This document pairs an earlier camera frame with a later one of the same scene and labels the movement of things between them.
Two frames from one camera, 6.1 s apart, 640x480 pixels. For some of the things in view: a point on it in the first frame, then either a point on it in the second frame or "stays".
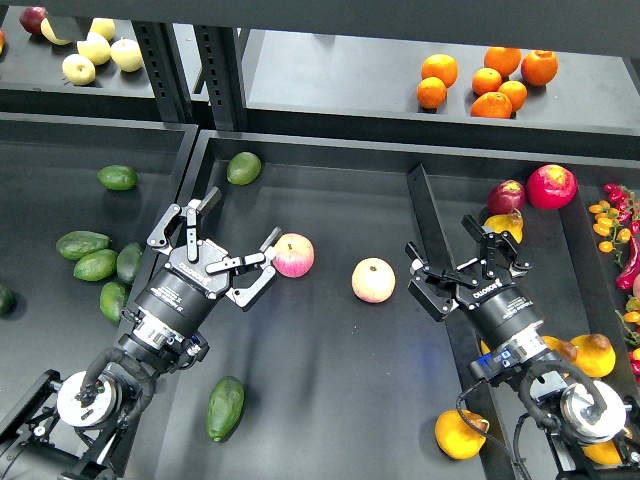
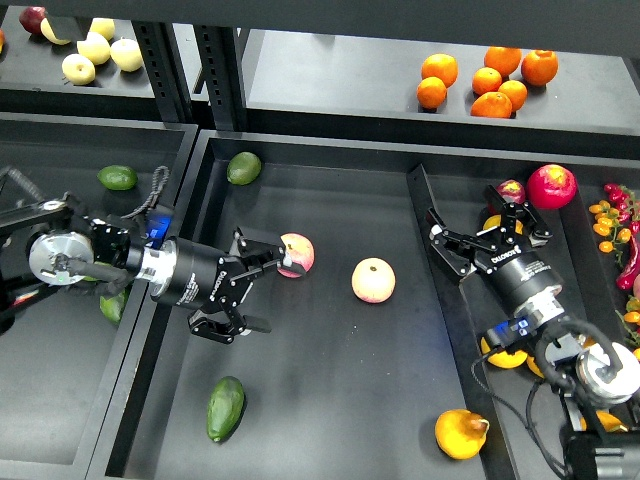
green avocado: [225, 407] stays
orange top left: [440, 65] stays
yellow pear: [456, 438] stays
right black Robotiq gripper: [499, 307] → [514, 274]
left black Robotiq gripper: [182, 292] → [204, 281]
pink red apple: [294, 255] stays
